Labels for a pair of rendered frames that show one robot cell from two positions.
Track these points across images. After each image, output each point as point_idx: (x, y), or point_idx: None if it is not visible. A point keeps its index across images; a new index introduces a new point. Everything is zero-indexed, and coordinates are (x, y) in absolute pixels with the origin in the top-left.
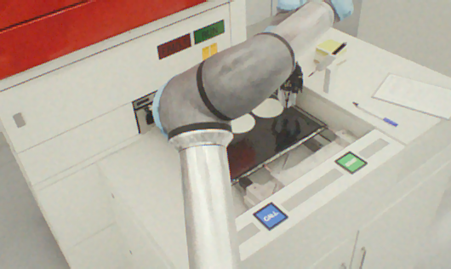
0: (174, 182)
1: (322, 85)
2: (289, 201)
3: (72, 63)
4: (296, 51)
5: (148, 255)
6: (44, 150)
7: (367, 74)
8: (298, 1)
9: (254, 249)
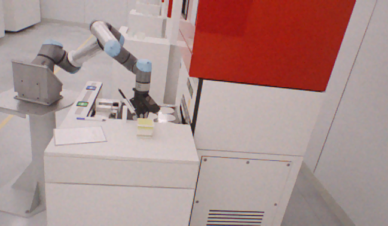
0: None
1: (130, 123)
2: (90, 92)
3: None
4: (94, 30)
5: None
6: (179, 83)
7: (117, 136)
8: (138, 59)
9: (86, 83)
